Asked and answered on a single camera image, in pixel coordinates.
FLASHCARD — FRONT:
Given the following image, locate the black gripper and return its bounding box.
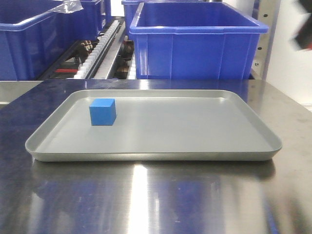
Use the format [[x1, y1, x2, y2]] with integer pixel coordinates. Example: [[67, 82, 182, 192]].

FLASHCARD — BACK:
[[292, 0, 312, 51]]

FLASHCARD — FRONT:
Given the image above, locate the blue cube block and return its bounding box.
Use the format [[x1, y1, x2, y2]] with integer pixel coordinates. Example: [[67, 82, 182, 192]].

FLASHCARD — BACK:
[[89, 98, 117, 126]]

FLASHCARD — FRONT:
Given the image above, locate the large blue bin right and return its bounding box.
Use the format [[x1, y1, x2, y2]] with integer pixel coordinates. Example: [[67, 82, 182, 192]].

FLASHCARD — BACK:
[[129, 1, 269, 80]]

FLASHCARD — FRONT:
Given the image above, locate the large blue bin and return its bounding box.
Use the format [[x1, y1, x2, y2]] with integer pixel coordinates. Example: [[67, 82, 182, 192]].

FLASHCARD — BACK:
[[129, 1, 269, 80], [0, 0, 75, 81]]

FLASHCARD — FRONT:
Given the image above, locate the grey metal tray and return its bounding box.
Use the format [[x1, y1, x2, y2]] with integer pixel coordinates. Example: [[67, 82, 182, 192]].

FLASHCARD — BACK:
[[25, 89, 282, 161]]

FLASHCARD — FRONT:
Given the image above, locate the blue bin rear centre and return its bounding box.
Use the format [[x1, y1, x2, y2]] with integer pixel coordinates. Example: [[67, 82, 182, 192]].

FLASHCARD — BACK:
[[121, 0, 204, 40]]

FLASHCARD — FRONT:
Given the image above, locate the white roller conveyor track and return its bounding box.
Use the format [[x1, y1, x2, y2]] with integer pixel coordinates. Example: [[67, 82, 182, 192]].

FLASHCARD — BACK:
[[73, 20, 120, 79]]

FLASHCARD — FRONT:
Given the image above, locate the blue bin rear left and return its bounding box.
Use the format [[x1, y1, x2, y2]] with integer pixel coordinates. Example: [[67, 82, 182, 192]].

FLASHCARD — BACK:
[[77, 0, 102, 40]]

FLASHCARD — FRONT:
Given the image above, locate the clear plastic sheet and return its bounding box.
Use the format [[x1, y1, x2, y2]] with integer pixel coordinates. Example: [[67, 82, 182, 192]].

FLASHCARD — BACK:
[[49, 0, 83, 14]]

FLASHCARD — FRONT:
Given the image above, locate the large blue bin left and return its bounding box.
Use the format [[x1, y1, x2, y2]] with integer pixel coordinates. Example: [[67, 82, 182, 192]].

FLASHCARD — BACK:
[[0, 0, 75, 81]]

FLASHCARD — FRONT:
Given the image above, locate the grey perforated shelf post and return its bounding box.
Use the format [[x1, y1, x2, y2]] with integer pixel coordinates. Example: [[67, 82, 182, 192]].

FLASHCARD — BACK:
[[251, 0, 281, 80]]

